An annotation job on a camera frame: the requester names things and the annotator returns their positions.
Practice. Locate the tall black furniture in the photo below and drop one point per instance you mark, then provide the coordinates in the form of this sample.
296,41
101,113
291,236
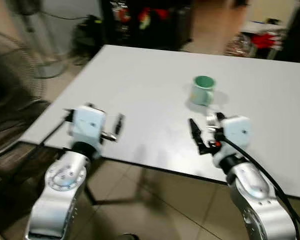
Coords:
297,35

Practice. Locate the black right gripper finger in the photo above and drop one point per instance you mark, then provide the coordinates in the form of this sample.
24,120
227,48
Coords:
195,131
214,119

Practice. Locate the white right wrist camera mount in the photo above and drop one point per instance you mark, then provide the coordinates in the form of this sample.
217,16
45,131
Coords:
237,132

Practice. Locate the low white side table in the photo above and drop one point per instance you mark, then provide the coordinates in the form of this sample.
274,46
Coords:
250,27

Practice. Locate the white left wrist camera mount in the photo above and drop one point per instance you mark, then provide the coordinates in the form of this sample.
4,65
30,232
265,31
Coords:
88,124

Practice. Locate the black table leg frame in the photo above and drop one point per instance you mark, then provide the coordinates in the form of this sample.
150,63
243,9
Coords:
90,194

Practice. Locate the red item in cabinet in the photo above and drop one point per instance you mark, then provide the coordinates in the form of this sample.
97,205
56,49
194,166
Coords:
152,17

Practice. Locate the black shelf cabinet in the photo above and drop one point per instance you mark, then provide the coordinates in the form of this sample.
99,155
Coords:
175,25

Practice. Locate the pedestal fan with round base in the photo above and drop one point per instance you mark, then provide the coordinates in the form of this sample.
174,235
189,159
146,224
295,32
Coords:
37,45

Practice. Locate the black bag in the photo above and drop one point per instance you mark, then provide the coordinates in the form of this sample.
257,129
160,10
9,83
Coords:
87,37

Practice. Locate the red cloth bundle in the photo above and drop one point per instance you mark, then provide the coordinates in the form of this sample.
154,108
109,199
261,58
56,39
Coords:
265,40

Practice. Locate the green ceramic mug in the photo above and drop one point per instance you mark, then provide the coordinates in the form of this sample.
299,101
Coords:
202,92

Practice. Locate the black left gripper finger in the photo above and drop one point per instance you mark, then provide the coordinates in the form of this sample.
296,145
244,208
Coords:
69,116
119,125

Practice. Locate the black robot foot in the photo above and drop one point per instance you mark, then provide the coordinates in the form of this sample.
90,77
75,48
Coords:
126,236

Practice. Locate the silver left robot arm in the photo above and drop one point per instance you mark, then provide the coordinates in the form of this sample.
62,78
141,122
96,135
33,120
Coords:
60,190

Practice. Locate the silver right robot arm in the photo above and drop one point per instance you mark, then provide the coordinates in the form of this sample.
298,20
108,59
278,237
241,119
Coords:
257,200

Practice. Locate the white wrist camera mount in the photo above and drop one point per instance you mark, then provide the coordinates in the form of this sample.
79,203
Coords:
88,124
237,132

